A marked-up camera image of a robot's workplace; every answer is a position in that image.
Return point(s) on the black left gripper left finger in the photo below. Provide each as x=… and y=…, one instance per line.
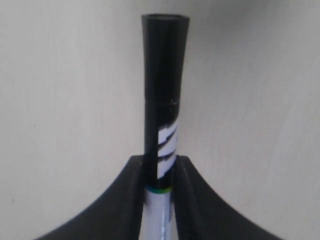
x=115, y=215

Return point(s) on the black and white marker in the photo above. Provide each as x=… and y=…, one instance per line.
x=164, y=39

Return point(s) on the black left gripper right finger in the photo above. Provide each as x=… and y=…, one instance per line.
x=201, y=214

